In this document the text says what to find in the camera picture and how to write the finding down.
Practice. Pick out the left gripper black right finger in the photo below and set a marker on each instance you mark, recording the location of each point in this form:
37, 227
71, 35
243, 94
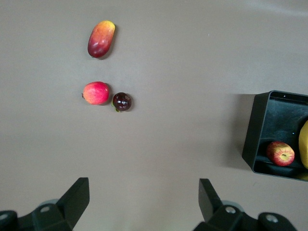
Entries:
216, 216

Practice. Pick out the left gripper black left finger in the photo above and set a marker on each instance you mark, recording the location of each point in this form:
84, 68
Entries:
69, 207

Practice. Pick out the red yellow mango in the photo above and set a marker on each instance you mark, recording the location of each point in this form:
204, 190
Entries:
101, 38

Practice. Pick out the dark purple plum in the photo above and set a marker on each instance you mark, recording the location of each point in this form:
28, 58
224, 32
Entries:
122, 101

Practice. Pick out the red yellow striped apple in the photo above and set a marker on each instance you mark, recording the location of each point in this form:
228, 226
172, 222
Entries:
280, 154

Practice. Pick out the brown table mat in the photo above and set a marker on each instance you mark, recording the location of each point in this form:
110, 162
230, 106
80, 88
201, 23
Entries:
168, 72

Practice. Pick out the black plastic box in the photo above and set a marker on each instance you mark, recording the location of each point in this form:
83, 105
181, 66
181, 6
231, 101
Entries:
252, 134

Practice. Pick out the pink red round fruit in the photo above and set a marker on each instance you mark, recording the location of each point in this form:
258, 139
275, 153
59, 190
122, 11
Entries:
96, 93

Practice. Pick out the yellow banana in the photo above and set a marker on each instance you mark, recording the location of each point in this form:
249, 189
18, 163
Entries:
304, 144

